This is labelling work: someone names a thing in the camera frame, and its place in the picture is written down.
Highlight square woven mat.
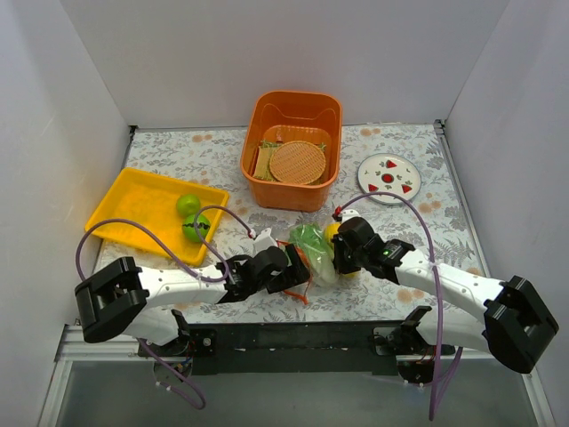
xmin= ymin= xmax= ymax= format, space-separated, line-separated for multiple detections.
xmin=252 ymin=147 xmax=275 ymax=181

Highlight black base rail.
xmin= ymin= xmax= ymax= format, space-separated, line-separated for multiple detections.
xmin=150 ymin=320 xmax=434 ymax=384

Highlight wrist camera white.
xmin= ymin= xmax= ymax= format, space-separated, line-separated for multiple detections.
xmin=333 ymin=206 xmax=360 ymax=223
xmin=252 ymin=228 xmax=278 ymax=255

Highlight round woven orange coaster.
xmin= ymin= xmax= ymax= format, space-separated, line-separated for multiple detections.
xmin=269 ymin=141 xmax=326 ymax=185

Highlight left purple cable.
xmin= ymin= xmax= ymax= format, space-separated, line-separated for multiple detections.
xmin=75 ymin=205 xmax=259 ymax=410

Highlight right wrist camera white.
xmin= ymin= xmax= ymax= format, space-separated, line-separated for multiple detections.
xmin=333 ymin=206 xmax=360 ymax=223

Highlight green fake melon black stripes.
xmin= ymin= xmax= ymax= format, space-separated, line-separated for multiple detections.
xmin=181 ymin=213 xmax=211 ymax=243

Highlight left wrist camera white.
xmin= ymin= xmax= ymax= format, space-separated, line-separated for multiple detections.
xmin=252 ymin=228 xmax=278 ymax=255

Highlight yellow plastic tray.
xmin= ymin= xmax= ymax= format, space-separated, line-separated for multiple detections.
xmin=84 ymin=168 xmax=229 ymax=267

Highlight white plate with strawberries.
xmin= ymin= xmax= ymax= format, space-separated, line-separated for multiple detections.
xmin=357 ymin=153 xmax=421 ymax=205

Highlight fake green lettuce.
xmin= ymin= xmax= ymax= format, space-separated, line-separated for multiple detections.
xmin=289 ymin=223 xmax=333 ymax=270

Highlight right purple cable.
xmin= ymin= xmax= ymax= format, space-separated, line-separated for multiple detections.
xmin=333 ymin=191 xmax=463 ymax=422

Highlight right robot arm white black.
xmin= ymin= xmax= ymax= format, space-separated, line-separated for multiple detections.
xmin=333 ymin=210 xmax=559 ymax=374

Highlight yellow fake lemon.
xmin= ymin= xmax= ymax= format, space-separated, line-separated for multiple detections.
xmin=324 ymin=222 xmax=341 ymax=247
xmin=341 ymin=269 xmax=360 ymax=278

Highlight orange plastic bin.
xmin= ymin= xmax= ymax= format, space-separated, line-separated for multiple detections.
xmin=241 ymin=91 xmax=342 ymax=212

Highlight purple cable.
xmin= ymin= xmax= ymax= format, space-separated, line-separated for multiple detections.
xmin=75 ymin=205 xmax=259 ymax=410
xmin=333 ymin=191 xmax=463 ymax=422

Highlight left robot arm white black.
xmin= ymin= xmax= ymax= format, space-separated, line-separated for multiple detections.
xmin=75 ymin=245 xmax=310 ymax=356

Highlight clear zip top bag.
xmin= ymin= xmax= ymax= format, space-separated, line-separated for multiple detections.
xmin=277 ymin=222 xmax=340 ymax=305

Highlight green fake pear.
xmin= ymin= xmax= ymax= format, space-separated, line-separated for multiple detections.
xmin=176 ymin=194 xmax=202 ymax=218

